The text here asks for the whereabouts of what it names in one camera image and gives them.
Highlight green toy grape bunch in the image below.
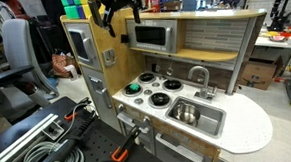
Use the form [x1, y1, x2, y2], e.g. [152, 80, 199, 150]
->
[129, 82, 141, 93]

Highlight black toy stove burner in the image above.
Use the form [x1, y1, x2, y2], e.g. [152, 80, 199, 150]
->
[148, 92, 173, 110]
[122, 82, 144, 98]
[138, 71, 158, 84]
[161, 78, 184, 93]

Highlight steel pot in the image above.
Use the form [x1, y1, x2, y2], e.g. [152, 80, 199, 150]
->
[171, 101, 202, 127]

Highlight silver toy sink basin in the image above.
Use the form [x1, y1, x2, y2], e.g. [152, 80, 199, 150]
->
[164, 93, 229, 141]

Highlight silver toy microwave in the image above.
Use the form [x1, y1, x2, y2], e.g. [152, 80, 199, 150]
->
[125, 17, 179, 56]

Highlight red white canister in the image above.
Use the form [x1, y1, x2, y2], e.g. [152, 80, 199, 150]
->
[146, 0, 160, 10]

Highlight wooden toy kitchen unit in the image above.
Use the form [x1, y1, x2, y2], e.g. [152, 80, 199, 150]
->
[59, 1, 276, 162]

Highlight large toy oven door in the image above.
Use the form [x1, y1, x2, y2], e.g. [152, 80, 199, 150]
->
[63, 20, 103, 73]

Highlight red patterned bag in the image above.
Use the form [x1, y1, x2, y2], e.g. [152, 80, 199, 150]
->
[51, 53, 74, 79]

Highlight silver plain fridge door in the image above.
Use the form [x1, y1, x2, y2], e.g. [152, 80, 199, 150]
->
[80, 62, 122, 135]

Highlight black clamp orange trigger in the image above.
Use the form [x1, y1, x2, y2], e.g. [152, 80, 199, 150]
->
[63, 97, 93, 122]
[109, 125, 144, 162]

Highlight silver toy faucet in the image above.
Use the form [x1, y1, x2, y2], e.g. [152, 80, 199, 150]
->
[187, 64, 219, 103]

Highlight grey chair black armrest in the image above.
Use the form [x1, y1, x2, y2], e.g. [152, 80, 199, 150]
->
[0, 16, 61, 112]

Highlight black perforated table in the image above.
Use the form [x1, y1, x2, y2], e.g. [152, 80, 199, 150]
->
[0, 91, 173, 162]

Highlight large cardboard shipping box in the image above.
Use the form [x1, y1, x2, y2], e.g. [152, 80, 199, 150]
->
[236, 56, 284, 93]

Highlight white work table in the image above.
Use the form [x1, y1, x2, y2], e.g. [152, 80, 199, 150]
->
[253, 32, 291, 110]

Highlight silver oven door handle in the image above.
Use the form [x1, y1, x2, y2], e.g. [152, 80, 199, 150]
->
[116, 110, 152, 137]

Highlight thin grey cable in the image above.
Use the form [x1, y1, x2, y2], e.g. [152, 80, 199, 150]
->
[63, 103, 90, 143]

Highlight black corrugated cable conduit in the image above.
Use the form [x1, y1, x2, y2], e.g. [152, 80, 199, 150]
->
[26, 117, 98, 162]

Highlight silver cabinet door handle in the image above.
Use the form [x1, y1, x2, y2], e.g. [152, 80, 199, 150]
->
[154, 130, 204, 162]

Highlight aluminium extrusion rail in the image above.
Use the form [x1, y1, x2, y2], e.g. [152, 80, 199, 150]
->
[0, 112, 63, 162]

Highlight coiled grey cables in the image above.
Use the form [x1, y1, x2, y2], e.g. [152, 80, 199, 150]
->
[18, 138, 86, 162]

